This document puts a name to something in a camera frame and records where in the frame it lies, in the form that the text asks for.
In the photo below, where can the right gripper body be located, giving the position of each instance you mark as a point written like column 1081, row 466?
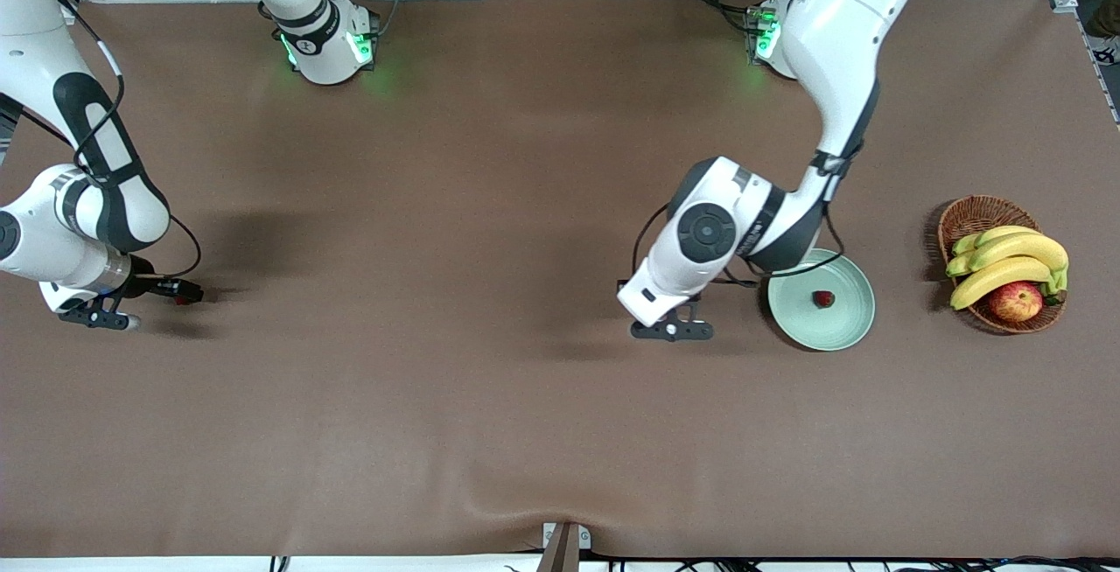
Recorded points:
column 150, row 284

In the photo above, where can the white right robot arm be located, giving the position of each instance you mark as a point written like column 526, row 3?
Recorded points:
column 35, row 47

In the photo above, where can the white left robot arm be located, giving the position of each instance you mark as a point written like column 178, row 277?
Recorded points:
column 831, row 30

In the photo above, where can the pale green plate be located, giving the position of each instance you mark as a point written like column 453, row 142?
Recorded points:
column 840, row 327

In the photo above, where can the brown table cloth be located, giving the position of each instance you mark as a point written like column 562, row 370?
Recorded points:
column 525, row 432

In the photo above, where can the brown metal bar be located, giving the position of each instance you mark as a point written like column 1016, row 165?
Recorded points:
column 560, row 554

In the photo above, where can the brown wicker basket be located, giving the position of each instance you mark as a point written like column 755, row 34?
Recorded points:
column 971, row 218

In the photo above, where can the small greenish yellow banana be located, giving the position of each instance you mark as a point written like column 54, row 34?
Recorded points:
column 997, row 235

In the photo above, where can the red apple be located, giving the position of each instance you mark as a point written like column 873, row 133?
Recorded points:
column 1015, row 301

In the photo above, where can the white sneaker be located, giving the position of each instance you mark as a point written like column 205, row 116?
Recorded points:
column 1104, row 49

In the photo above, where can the silver metal bracket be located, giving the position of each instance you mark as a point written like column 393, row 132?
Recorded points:
column 584, row 537

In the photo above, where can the silver corner bracket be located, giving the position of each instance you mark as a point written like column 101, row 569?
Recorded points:
column 1066, row 3

